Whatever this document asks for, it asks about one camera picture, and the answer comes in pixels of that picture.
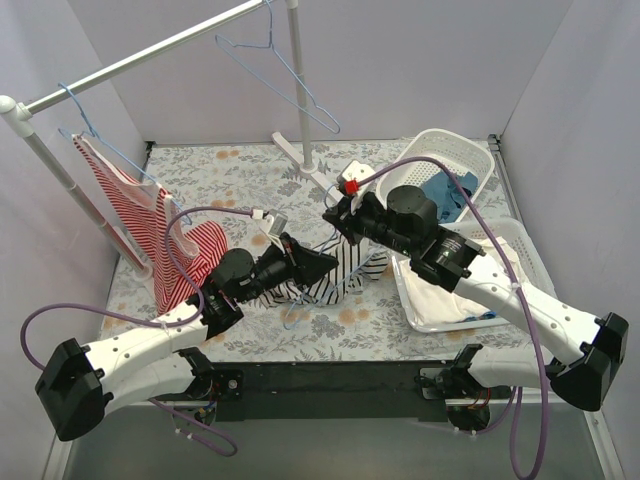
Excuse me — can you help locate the blue wire hanger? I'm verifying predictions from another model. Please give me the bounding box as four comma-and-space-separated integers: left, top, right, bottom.
215, 1, 341, 135
282, 182, 389, 330

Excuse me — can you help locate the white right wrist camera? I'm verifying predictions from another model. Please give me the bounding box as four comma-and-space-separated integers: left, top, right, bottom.
337, 160, 375, 213

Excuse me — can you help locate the blue hanger with red top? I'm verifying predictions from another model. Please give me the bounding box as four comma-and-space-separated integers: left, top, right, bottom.
57, 82, 194, 229

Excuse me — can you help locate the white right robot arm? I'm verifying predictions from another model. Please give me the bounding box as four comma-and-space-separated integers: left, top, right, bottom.
322, 186, 629, 411

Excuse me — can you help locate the blue garment in basket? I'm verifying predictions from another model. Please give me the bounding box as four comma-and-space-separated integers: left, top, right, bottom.
421, 171, 478, 223

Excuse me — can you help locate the white clothes rack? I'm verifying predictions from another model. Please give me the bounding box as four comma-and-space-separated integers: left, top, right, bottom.
1, 1, 339, 281

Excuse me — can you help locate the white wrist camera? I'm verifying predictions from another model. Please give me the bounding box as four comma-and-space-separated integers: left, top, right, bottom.
251, 209, 288, 249
337, 160, 375, 213

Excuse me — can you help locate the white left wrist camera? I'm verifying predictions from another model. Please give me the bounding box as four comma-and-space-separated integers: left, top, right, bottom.
251, 209, 288, 249

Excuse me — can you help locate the red white striped tank top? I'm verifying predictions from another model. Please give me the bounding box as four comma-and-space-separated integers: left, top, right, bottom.
72, 135, 228, 314

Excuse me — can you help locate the black white striped tank top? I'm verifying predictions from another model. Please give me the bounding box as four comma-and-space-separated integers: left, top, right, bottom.
259, 237, 390, 309

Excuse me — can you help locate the floral pattern table mat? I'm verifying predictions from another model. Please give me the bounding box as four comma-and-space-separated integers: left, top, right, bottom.
92, 140, 561, 362

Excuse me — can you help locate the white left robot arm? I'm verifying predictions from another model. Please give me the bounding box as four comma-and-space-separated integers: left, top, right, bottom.
35, 234, 338, 441

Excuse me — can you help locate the white garment in basket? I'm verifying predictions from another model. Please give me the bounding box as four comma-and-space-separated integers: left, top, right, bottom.
399, 236, 529, 327

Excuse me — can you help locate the white perforated laundry basket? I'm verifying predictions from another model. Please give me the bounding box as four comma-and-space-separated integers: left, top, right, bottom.
375, 128, 495, 205

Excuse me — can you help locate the white rectangular laundry basket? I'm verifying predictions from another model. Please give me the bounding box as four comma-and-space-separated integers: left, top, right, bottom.
392, 218, 556, 333

